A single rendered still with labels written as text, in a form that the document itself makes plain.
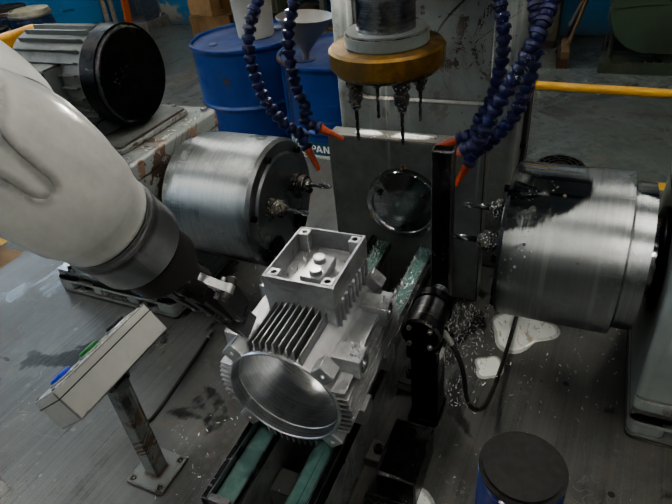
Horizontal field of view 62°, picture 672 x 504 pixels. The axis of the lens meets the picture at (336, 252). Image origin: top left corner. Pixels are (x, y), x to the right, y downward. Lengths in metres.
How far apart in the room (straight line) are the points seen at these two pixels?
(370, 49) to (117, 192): 0.51
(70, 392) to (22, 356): 0.57
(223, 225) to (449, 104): 0.48
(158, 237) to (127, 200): 0.06
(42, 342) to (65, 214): 0.93
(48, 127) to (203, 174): 0.64
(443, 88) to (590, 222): 0.42
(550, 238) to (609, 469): 0.36
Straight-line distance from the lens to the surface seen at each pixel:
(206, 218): 1.03
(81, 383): 0.78
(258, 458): 0.81
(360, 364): 0.69
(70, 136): 0.42
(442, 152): 0.75
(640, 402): 0.96
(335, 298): 0.70
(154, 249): 0.50
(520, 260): 0.83
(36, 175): 0.41
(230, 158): 1.02
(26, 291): 1.52
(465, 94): 1.11
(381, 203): 1.10
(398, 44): 0.85
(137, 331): 0.82
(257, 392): 0.81
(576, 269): 0.83
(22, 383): 1.27
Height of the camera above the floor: 1.57
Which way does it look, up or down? 35 degrees down
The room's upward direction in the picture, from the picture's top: 7 degrees counter-clockwise
